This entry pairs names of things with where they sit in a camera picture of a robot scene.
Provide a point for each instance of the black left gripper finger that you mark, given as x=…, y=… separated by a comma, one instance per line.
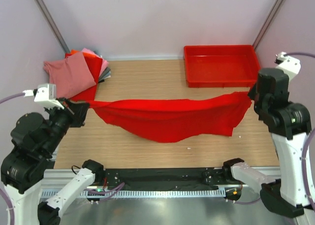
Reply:
x=77, y=107
x=78, y=119

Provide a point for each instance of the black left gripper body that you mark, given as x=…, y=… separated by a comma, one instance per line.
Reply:
x=62, y=118

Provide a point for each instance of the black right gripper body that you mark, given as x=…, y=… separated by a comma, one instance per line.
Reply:
x=258, y=106

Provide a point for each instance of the red t shirt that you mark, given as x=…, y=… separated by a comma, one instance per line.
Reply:
x=173, y=120
x=94, y=65

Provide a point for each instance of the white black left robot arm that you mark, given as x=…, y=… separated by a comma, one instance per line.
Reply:
x=35, y=139

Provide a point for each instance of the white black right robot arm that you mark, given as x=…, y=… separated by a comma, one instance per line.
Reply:
x=289, y=125

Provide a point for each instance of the dusty pink folded t shirt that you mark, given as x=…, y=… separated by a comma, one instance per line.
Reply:
x=71, y=75

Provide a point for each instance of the red plastic tray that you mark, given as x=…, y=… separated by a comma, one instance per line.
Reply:
x=220, y=66

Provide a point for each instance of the grey folded t shirt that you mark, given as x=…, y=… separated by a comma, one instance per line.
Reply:
x=105, y=74

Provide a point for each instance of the red folded t shirt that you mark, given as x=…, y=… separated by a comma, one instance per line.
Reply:
x=94, y=65

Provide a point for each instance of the light pink folded t shirt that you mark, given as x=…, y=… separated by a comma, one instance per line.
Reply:
x=105, y=63

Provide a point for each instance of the orange folded t shirt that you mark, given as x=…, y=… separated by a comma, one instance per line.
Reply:
x=74, y=52

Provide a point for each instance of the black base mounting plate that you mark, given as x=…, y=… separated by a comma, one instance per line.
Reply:
x=168, y=179

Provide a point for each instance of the white slotted cable duct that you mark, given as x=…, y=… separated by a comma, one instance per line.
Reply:
x=47, y=193

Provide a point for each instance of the right aluminium frame post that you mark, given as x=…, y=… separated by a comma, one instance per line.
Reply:
x=268, y=22

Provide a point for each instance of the aluminium frame post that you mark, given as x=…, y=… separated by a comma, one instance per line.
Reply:
x=268, y=22
x=53, y=26

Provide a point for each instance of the left aluminium frame post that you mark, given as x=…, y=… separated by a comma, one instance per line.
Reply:
x=53, y=26

